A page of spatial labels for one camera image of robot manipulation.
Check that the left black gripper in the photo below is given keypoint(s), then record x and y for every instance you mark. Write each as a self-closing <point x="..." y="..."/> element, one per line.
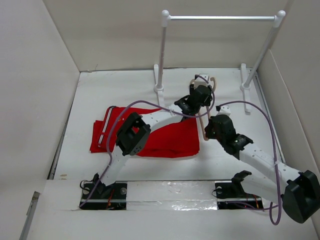
<point x="206" y="103"/>

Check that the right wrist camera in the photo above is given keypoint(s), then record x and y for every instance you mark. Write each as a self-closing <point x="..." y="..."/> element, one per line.
<point x="223" y="110"/>

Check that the white clothes rack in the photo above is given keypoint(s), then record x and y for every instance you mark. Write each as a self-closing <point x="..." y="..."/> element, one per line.
<point x="246" y="77"/>

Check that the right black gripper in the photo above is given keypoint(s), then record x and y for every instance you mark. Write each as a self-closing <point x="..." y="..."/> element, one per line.
<point x="208" y="129"/>

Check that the red trousers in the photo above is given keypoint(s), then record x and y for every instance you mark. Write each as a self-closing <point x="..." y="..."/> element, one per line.
<point x="177" y="140"/>

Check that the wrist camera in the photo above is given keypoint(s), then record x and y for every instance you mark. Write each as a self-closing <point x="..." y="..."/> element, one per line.
<point x="223" y="110"/>
<point x="201" y="79"/>

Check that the beige wooden hanger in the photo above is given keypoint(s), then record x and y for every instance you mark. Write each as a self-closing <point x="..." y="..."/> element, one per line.
<point x="213" y="84"/>

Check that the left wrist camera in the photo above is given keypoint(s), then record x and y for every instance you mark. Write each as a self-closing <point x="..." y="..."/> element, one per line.
<point x="201" y="79"/>

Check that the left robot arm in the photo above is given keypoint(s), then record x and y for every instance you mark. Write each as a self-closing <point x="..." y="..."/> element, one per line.
<point x="131" y="130"/>

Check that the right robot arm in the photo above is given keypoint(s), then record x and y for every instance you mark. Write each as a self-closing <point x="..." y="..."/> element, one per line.
<point x="297" y="192"/>

